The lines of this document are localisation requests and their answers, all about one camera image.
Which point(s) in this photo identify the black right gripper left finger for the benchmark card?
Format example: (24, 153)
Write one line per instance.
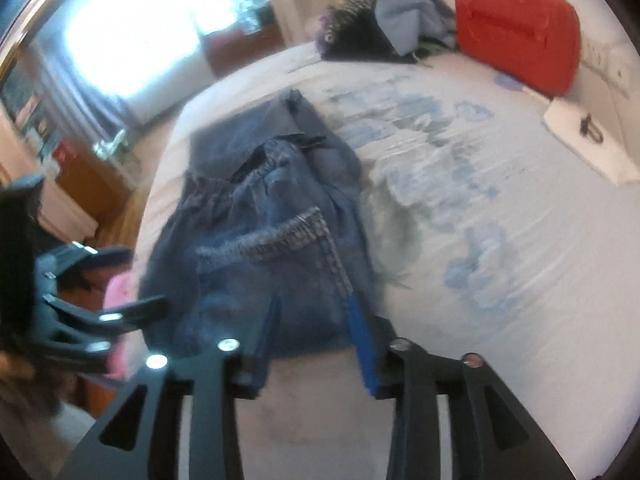
(189, 400)

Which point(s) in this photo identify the red storage bag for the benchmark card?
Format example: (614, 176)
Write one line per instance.
(535, 41)

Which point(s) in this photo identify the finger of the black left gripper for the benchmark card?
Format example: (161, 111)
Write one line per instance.
(76, 257)
(87, 338)

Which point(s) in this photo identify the bright window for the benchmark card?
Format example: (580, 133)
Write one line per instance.
(121, 46)

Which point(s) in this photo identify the floral white bed sheet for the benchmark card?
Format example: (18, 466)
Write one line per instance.
(487, 234)

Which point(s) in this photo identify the white paper with clip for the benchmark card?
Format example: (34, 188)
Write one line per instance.
(575, 127)

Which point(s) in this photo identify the dark patterned garment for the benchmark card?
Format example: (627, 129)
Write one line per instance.
(349, 32)

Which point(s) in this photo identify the blue denim jeans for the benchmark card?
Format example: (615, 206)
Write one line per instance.
(268, 212)

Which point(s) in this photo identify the grey-blue garment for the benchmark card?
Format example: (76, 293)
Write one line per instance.
(405, 23)

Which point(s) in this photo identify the person's left hand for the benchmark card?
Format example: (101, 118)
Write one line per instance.
(33, 389)

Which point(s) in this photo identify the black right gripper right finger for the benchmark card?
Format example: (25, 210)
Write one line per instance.
(448, 408)

